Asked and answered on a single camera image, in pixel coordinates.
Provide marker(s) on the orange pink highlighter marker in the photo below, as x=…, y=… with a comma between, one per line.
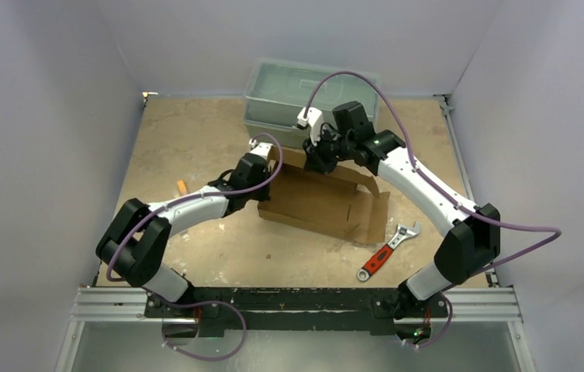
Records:
x=182, y=188

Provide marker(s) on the black metal base rail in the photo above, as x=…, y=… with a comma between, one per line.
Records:
x=218, y=309

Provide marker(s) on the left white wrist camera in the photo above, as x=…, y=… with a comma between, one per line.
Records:
x=260, y=149

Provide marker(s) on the red handled adjustable wrench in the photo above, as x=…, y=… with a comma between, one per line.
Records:
x=377, y=260

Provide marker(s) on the brown cardboard box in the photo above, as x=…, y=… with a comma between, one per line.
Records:
x=345, y=204

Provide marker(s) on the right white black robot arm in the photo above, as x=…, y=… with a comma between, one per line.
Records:
x=471, y=237

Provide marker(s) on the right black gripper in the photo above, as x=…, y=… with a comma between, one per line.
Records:
x=319, y=159

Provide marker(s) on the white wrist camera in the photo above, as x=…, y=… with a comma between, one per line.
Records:
x=311, y=118
x=260, y=149

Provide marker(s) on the translucent green plastic toolbox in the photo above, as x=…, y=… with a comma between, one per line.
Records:
x=278, y=90

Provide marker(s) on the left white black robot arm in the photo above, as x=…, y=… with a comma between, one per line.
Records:
x=133, y=245

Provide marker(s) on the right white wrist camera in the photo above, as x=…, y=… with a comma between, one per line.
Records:
x=311, y=118

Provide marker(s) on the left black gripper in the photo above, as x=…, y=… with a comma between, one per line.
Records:
x=264, y=195

